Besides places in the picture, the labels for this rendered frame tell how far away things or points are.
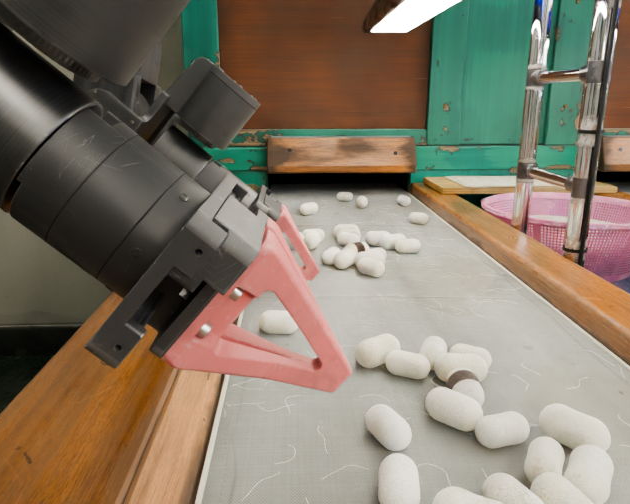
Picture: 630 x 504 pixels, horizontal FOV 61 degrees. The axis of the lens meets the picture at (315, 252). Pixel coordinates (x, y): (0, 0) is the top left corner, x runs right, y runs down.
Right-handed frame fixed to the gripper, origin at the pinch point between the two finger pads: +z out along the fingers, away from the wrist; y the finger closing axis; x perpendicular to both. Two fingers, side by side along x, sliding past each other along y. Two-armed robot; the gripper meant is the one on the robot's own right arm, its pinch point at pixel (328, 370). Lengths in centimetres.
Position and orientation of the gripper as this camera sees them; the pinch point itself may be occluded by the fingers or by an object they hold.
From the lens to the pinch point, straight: 25.4
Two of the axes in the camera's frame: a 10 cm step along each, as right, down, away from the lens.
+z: 7.5, 6.2, 2.1
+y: -0.4, -2.7, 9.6
